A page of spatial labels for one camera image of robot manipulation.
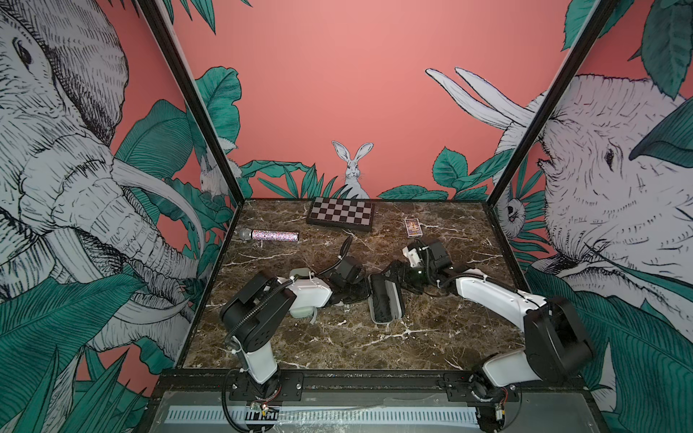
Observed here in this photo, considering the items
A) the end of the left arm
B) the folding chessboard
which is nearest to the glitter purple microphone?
the folding chessboard

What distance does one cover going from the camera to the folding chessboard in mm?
1128

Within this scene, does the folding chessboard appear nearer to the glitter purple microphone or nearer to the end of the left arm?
the glitter purple microphone
